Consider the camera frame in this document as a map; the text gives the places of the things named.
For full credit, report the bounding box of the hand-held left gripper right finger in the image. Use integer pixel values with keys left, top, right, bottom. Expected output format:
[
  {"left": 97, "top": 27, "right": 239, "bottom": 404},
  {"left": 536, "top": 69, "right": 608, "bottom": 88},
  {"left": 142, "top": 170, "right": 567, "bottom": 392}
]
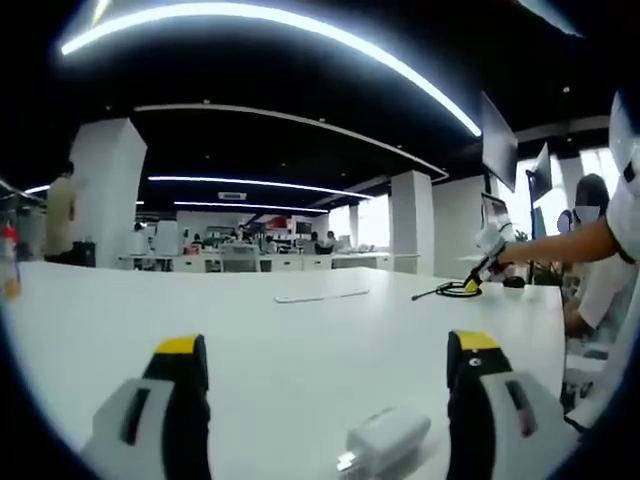
[{"left": 446, "top": 328, "right": 584, "bottom": 480}]

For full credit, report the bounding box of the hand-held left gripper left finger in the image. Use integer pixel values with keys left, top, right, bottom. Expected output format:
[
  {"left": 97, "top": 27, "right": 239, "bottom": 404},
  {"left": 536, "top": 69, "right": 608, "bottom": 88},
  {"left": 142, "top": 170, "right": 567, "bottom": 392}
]
[{"left": 82, "top": 333, "right": 214, "bottom": 480}]

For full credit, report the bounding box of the black Type-C cable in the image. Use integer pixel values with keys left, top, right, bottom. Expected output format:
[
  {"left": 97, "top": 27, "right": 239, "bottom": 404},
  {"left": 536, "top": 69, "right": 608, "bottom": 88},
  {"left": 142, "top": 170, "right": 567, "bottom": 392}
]
[{"left": 411, "top": 280, "right": 484, "bottom": 302}]

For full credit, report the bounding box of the white charger adapter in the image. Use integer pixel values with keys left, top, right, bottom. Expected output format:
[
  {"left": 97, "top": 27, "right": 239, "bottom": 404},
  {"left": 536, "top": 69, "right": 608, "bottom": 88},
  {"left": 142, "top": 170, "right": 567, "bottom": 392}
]
[{"left": 335, "top": 407, "right": 432, "bottom": 474}]

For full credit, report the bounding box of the white desk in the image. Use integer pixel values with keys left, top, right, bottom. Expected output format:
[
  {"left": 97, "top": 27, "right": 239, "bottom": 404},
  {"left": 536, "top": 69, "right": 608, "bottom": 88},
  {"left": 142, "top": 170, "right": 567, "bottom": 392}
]
[{"left": 0, "top": 262, "right": 569, "bottom": 480}]

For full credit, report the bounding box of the open laptop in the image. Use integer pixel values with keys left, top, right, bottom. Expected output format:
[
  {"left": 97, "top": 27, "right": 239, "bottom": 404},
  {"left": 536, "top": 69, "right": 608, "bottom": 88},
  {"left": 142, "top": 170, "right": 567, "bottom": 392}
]
[{"left": 480, "top": 192, "right": 514, "bottom": 231}]

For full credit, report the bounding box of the small dark monitor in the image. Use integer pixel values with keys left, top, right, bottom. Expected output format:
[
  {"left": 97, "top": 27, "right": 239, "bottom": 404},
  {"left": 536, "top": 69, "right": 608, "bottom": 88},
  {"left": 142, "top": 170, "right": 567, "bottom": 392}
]
[{"left": 524, "top": 142, "right": 554, "bottom": 204}]

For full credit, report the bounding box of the large dark monitor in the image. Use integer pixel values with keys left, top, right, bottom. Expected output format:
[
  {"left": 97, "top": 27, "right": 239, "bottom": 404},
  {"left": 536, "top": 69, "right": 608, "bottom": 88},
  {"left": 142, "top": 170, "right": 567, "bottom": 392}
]
[{"left": 479, "top": 91, "right": 519, "bottom": 193}]

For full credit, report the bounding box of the person in white shirt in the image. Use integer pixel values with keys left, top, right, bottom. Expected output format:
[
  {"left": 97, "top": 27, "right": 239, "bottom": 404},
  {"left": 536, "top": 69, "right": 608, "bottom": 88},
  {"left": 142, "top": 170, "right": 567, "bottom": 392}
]
[{"left": 564, "top": 89, "right": 640, "bottom": 434}]

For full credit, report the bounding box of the flat white bar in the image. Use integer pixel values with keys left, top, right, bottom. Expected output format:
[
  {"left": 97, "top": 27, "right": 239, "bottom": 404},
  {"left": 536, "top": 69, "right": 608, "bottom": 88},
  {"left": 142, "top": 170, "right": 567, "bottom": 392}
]
[{"left": 273, "top": 288, "right": 371, "bottom": 305}]

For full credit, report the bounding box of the black bin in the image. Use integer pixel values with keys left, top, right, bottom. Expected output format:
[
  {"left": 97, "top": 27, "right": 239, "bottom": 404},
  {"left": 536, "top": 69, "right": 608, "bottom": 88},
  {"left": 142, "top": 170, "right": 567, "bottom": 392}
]
[{"left": 72, "top": 240, "right": 97, "bottom": 268}]

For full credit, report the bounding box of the row of white office desks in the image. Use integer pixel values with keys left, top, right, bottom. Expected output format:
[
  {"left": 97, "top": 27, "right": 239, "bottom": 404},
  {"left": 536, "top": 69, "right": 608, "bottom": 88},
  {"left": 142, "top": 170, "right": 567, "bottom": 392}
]
[{"left": 117, "top": 249, "right": 421, "bottom": 274}]

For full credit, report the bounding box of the clear bottle with red cap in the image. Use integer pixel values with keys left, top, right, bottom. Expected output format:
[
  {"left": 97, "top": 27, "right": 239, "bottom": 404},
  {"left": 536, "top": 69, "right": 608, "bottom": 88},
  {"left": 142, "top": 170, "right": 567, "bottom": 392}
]
[{"left": 0, "top": 222, "right": 24, "bottom": 301}]

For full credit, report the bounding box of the ceiling light strip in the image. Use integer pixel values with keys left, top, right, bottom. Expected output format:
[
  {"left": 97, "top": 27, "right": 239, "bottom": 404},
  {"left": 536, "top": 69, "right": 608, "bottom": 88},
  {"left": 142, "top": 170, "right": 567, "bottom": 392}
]
[
  {"left": 148, "top": 175, "right": 374, "bottom": 199},
  {"left": 173, "top": 200, "right": 329, "bottom": 214}
]

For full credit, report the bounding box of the long curved ceiling light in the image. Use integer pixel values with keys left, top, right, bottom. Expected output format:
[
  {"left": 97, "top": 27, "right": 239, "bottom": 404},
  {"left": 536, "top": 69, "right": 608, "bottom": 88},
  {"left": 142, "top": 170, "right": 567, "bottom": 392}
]
[{"left": 59, "top": 2, "right": 484, "bottom": 137}]

